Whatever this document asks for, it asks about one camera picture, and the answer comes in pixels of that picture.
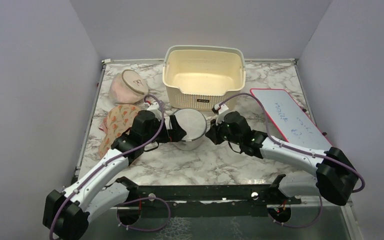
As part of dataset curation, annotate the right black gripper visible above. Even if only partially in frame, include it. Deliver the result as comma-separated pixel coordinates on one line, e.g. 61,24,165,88
206,115,242,145

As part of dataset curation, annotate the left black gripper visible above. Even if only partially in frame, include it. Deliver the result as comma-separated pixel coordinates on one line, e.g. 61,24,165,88
143,114,186,145

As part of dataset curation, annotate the white mesh laundry bag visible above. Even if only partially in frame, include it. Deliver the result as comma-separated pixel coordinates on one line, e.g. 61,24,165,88
173,108,207,151

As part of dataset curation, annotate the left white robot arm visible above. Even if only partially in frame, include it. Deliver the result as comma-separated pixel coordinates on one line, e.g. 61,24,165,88
42,110,187,240

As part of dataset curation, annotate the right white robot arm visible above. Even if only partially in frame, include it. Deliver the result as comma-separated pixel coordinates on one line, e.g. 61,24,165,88
205,111,359,206

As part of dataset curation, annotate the floral beige laundry bag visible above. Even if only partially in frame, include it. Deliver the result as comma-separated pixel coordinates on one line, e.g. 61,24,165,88
98,104,140,158

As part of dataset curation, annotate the pink mesh laundry bag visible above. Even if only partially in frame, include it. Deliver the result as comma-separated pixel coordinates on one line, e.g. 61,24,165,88
108,69,149,104

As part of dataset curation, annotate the cream perforated plastic basket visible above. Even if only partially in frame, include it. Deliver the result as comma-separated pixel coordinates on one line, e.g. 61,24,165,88
162,45,246,111

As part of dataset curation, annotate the pink-framed whiteboard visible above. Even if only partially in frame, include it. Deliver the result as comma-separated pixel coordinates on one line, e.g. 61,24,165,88
250,88,332,151

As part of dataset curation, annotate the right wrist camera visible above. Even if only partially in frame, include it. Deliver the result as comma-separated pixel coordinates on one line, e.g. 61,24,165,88
211,103,230,116

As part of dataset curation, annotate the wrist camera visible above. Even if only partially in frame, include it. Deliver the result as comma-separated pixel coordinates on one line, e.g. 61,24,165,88
145,101,162,121
211,103,230,116

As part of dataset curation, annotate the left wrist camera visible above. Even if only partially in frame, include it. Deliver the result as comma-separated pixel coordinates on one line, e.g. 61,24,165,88
145,101,162,121

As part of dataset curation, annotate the black front mounting rail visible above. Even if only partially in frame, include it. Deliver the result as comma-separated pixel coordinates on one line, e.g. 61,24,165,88
71,175,302,220

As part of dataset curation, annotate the aluminium table frame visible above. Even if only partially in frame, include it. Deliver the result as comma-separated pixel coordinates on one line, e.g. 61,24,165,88
51,58,362,240

